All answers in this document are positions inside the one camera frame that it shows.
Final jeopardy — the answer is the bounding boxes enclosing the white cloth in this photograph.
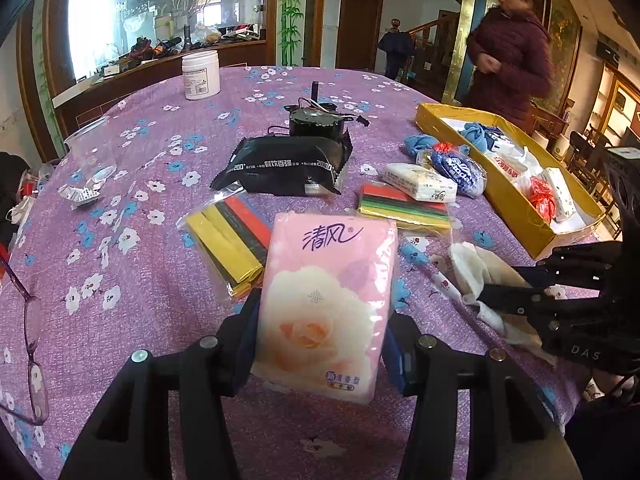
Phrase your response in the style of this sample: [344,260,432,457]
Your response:
[434,242,558,368]

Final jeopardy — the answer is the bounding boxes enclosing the red plastic bag bundle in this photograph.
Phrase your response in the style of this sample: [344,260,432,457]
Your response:
[528,177,556,223]

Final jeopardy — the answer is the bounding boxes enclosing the pink tissue pack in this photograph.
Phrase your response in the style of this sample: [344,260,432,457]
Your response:
[252,211,398,404]

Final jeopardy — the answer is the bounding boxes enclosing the multicolour strips bag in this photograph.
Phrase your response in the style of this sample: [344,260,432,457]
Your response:
[358,183,451,234]

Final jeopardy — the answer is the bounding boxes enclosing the yellow black red strips bag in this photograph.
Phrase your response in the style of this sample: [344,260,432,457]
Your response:
[177,181,271,299]

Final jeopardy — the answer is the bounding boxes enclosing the blue knitted cloth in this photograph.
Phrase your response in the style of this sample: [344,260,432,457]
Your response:
[460,122,503,153]

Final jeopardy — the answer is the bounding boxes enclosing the yellow cardboard box tray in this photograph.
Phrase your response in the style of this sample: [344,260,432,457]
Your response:
[416,102,604,260]

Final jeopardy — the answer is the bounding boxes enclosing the lemon print tissue pack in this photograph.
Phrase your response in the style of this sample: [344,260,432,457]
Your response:
[542,167,577,222]

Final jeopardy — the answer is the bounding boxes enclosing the purple framed eyeglasses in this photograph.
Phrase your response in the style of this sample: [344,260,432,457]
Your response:
[1,257,50,426]

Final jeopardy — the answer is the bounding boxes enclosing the white red plastic bag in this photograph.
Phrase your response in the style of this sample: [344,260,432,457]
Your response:
[488,148,542,184]

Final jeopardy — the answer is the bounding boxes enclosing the blue white plastic bag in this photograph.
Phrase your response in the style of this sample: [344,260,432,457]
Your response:
[430,148,487,198]

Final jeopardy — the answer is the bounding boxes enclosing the white tissue pack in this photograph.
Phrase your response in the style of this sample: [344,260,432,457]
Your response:
[382,162,458,204]

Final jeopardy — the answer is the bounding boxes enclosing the blue fleece cloth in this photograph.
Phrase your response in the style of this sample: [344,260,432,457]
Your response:
[404,133,438,157]

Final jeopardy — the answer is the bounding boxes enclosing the woman in maroon jacket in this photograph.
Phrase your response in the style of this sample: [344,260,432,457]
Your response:
[462,0,552,129]

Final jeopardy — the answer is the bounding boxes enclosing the purple floral tablecloth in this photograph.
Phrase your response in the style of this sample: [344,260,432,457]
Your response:
[0,64,601,480]

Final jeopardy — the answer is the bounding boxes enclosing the black wet wipes pack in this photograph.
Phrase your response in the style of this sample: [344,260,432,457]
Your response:
[210,134,352,196]

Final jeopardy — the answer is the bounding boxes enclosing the silver foil blister pack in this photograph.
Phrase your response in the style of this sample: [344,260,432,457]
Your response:
[58,185,101,209]

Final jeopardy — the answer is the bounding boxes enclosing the person in dark clothes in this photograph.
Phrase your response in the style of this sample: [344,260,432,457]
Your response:
[378,18,414,80]

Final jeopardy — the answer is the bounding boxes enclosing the black round motor device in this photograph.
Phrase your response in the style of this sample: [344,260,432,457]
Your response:
[284,81,370,141]

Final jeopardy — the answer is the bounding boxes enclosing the clear plastic cup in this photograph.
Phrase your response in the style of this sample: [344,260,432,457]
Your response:
[64,115,117,191]

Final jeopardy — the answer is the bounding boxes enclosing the black bag on sofa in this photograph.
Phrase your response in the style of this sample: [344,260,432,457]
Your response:
[0,152,29,247]

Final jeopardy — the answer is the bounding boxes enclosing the wooden cabinet counter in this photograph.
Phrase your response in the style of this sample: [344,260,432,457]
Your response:
[55,40,276,138]

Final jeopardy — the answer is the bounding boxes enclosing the white plastic jar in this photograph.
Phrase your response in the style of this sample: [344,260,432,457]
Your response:
[181,50,220,101]

